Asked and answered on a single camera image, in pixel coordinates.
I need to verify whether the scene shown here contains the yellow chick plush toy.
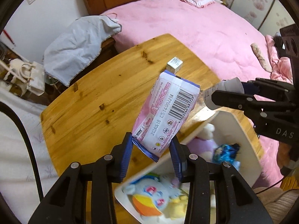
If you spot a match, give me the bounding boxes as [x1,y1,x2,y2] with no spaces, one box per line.
[168,195,188,220]

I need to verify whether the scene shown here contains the blue pony plush toy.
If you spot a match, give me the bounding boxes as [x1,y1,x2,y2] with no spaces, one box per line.
[122,173,181,217]

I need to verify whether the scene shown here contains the white pill bottle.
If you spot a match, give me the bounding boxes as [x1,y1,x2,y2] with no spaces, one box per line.
[203,77,245,110]

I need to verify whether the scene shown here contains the small white box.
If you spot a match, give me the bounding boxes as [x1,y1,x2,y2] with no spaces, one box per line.
[166,57,183,74]

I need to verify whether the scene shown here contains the beige sweater forearm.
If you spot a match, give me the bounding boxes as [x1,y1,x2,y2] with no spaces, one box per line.
[253,187,298,223]

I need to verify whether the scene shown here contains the white plastic tray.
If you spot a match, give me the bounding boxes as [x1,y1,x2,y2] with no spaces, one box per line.
[115,111,261,223]

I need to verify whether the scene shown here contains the pink bed blanket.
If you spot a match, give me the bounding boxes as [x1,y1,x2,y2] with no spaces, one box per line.
[100,0,292,189]

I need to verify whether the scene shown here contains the wooden table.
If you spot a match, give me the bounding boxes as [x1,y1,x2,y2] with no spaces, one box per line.
[40,33,265,224]

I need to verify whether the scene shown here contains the purple plush toy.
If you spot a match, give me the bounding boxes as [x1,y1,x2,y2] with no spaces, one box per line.
[187,123,218,162]

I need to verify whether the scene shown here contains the white handbag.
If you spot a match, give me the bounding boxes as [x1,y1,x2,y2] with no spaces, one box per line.
[1,59,46,97]

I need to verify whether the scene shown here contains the pink tissue packet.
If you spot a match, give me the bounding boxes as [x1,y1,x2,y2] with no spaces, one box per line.
[132,70,200,162]

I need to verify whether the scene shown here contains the white floral curtain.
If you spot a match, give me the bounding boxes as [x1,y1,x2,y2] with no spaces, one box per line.
[1,89,58,223]

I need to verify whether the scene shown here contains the pink pajama clothes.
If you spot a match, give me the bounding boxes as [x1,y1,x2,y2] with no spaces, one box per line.
[265,35,293,84]

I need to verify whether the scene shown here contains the beige patterned sock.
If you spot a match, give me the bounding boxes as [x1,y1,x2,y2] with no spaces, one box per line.
[250,43,272,73]

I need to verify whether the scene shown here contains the grey cloth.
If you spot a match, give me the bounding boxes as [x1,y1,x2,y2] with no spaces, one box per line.
[43,15,122,87]

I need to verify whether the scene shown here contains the blue patterned pouch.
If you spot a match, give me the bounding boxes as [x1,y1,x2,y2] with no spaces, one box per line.
[212,143,241,170]

